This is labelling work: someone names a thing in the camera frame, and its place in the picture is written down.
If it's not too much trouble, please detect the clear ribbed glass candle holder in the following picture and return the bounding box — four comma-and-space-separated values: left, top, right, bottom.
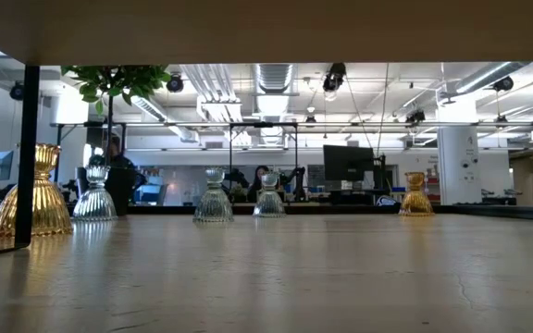
253, 170, 287, 218
192, 166, 234, 224
71, 164, 118, 222

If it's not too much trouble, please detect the amber ribbed glass candle holder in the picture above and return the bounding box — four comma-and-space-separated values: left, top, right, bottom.
0, 142, 74, 240
398, 171, 435, 217

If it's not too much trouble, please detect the person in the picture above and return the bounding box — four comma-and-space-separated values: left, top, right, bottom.
246, 165, 271, 204
88, 136, 148, 207

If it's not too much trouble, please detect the black computer monitor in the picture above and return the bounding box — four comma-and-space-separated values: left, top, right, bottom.
322, 144, 376, 182

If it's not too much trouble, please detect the white ceiling pipe bundle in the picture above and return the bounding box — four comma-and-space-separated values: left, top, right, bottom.
180, 63, 245, 124

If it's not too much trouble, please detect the black hanging ceiling device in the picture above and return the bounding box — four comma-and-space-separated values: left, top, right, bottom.
321, 62, 347, 93

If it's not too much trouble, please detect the wooden shelf with black legs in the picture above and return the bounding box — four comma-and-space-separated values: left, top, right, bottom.
0, 0, 533, 261

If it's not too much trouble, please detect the potted green tree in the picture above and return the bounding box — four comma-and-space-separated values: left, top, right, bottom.
60, 64, 174, 218

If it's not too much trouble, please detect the black ceiling track light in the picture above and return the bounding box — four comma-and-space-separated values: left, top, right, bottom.
404, 108, 428, 125

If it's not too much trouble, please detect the red storage shelf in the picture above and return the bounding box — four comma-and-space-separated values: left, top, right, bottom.
416, 173, 441, 205

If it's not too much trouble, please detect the white round pillar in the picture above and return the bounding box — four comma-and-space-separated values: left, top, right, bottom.
436, 94, 483, 206

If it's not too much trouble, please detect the black background rig frame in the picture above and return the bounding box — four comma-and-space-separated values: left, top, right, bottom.
228, 121, 300, 204

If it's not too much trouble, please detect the silver ribbed ventilation duct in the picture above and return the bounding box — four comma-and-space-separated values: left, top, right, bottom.
253, 63, 295, 96

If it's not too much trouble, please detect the black table edge rail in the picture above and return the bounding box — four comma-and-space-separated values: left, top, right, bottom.
0, 203, 533, 227

